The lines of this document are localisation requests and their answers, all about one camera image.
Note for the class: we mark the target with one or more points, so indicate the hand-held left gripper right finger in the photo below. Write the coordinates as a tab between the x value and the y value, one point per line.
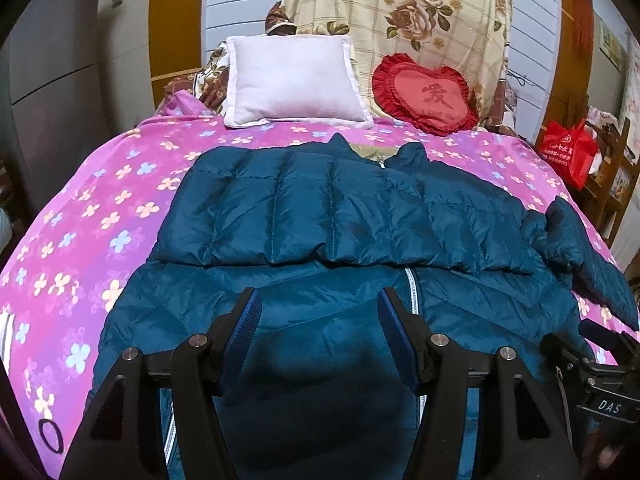
399	332

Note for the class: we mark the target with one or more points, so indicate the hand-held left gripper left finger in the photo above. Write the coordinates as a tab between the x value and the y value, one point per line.
245	332

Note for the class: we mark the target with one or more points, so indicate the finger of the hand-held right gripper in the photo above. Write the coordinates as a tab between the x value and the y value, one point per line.
567	355
612	337

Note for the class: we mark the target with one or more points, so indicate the dark blue puffer jacket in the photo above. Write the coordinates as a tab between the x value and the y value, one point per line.
325	210

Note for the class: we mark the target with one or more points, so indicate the wooden rack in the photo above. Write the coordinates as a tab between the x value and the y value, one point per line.
615	180

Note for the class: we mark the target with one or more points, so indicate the pink floral bed sheet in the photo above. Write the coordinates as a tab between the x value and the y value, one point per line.
100	210

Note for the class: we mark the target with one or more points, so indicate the red shopping bag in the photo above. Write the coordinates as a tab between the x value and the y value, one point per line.
567	152

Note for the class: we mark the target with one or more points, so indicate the red heart-shaped pillow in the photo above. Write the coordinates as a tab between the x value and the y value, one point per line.
425	95

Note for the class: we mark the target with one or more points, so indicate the white square pillow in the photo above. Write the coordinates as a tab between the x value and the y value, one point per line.
292	80

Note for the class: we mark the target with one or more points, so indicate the floral curtain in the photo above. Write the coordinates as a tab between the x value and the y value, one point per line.
634	75

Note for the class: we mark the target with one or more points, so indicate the cream rose-print quilt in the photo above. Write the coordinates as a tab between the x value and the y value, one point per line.
400	10

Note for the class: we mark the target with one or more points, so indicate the wall poster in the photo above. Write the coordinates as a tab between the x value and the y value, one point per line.
611	42

